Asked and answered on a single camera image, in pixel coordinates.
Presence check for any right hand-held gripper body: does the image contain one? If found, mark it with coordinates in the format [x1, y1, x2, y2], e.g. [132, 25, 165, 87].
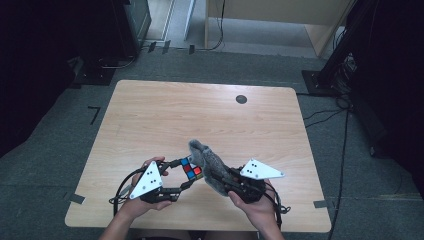
[228, 158, 286, 205]

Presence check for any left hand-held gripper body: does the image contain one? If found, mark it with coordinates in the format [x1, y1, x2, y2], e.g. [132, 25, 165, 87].
[129, 160, 184, 205]

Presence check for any colourful puzzle cube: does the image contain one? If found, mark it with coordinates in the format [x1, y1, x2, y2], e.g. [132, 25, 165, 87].
[179, 156, 204, 182]

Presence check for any grey fluffy cloth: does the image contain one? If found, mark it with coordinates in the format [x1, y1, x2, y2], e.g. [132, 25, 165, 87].
[187, 139, 235, 198]

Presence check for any person's left hand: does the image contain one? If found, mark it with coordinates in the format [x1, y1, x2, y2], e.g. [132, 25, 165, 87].
[119, 155, 174, 222]

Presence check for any person's right hand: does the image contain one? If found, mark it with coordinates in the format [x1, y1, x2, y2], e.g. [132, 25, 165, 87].
[228, 179, 280, 232]

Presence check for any black metal stand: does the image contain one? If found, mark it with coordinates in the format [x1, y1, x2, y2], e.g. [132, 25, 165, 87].
[301, 0, 371, 98]

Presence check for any black stand base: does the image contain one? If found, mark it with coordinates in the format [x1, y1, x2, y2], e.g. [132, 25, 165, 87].
[71, 55, 118, 87]

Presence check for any dark cabinet with teal glass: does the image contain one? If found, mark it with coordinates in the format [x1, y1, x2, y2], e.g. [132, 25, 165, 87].
[111, 0, 153, 60]

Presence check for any black curtain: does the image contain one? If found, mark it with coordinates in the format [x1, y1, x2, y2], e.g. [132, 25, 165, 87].
[0, 0, 116, 159]
[346, 0, 424, 201]

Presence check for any light wooden desk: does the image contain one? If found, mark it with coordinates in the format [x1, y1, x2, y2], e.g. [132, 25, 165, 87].
[204, 0, 355, 58]

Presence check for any grey cable plug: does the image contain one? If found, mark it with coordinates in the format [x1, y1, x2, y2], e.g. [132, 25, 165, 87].
[109, 184, 133, 205]

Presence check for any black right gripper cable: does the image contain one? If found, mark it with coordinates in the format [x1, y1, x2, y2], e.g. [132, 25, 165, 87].
[264, 181, 292, 231]

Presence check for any long black floor cable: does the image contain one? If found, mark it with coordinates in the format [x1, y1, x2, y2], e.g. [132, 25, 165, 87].
[328, 109, 350, 240]

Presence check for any tangled cable bundle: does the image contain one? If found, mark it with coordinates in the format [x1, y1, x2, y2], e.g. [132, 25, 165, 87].
[331, 53, 358, 111]

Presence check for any black hanging cable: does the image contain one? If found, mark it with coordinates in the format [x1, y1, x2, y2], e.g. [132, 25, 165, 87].
[196, 0, 227, 52]

